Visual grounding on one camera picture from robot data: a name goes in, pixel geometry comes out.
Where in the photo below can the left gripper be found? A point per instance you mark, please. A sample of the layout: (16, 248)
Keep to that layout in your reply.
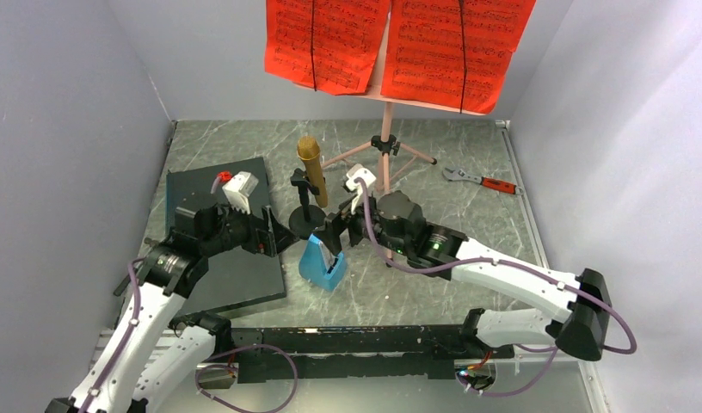
(261, 240)

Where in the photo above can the red sheet music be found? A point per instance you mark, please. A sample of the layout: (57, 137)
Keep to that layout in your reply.
(331, 46)
(450, 53)

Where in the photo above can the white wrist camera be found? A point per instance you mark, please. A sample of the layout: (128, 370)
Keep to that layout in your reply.
(354, 177)
(239, 189)

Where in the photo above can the red handled adjustable wrench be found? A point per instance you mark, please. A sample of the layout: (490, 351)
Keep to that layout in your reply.
(459, 175)

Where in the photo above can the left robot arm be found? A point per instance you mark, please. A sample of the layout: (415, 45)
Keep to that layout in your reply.
(125, 379)

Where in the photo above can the gold microphone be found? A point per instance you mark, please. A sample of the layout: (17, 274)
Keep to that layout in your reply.
(309, 153)

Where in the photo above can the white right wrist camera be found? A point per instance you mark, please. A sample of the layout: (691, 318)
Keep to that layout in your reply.
(354, 177)

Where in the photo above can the black handled tool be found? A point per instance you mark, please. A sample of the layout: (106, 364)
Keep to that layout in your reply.
(124, 283)

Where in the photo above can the left red sheet music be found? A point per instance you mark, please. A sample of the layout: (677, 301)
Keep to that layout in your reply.
(331, 46)

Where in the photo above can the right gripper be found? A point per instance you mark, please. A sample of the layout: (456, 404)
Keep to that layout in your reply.
(330, 231)

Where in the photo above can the pink tripod music stand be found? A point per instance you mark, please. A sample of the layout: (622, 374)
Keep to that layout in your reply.
(386, 151)

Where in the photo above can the dark grey rack box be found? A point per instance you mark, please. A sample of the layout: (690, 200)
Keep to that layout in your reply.
(236, 278)

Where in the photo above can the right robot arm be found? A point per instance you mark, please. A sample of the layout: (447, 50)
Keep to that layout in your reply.
(570, 311)

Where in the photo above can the right red sheet music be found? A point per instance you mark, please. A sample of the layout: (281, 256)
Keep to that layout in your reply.
(450, 53)

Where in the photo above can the blue metronome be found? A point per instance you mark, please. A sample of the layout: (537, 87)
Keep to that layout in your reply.
(320, 267)

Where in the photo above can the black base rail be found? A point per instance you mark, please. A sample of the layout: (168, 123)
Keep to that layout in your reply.
(433, 351)

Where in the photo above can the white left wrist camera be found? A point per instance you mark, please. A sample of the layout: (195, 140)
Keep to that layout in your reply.
(239, 189)

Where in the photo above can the black microphone desk stand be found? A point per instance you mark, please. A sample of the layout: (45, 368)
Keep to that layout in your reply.
(305, 218)

